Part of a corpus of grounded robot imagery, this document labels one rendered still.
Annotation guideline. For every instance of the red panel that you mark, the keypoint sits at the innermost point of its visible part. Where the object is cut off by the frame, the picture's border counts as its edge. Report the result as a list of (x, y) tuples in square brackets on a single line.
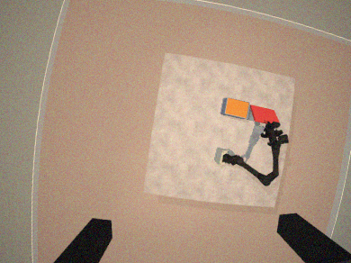
[(263, 115)]

